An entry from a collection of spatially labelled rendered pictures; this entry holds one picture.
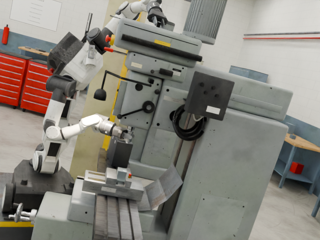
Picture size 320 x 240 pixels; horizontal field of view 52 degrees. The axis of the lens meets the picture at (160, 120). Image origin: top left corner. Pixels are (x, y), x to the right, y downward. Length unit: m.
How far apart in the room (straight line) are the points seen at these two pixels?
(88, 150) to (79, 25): 7.48
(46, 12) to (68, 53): 8.97
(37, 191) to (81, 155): 1.41
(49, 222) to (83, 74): 0.90
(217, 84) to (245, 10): 10.29
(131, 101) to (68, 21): 9.23
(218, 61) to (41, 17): 5.87
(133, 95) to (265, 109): 0.80
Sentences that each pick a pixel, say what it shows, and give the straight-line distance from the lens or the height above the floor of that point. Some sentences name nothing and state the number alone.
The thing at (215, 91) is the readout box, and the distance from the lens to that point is 1.66.
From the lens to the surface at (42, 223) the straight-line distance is 2.08.
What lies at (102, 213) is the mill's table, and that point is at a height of 0.91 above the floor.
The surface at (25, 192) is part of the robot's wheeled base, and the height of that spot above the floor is 0.58.
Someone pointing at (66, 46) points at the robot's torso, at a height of 1.65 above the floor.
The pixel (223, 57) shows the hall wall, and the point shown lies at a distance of 11.63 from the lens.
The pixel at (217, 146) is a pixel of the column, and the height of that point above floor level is 1.34.
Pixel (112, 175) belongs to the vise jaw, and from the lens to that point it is 1.94.
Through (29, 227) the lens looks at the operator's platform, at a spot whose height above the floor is 0.35.
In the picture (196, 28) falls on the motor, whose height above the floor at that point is 1.95.
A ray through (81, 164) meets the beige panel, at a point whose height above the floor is 0.32.
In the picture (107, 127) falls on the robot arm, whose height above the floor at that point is 1.25.
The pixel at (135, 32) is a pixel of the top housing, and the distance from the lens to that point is 1.80.
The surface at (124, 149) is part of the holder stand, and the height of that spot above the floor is 1.04.
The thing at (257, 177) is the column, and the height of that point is 1.21.
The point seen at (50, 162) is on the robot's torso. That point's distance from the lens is 2.69.
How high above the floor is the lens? 1.76
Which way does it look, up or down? 11 degrees down
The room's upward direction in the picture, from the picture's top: 16 degrees clockwise
